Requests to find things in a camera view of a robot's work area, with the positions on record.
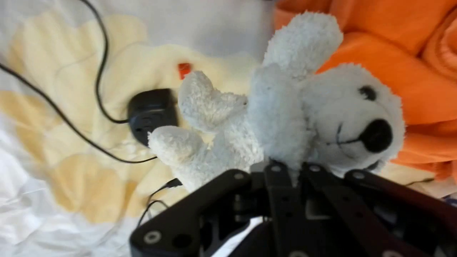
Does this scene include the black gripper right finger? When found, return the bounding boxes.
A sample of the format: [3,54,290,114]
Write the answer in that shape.
[302,161,457,257]

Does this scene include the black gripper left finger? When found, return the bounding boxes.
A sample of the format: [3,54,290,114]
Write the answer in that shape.
[129,160,300,257]

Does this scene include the white stuffed toy dog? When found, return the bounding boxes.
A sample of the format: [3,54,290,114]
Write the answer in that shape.
[148,12,408,193]

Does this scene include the black computer mouse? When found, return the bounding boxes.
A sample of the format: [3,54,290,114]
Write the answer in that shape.
[126,87,181,147]

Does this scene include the small orange object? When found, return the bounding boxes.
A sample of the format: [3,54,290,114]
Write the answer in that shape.
[178,62,195,82]

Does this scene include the orange cloth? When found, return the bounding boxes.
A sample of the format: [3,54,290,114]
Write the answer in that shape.
[273,0,457,181]

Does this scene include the leaf print bedspread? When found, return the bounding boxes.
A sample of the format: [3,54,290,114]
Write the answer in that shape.
[0,0,457,257]

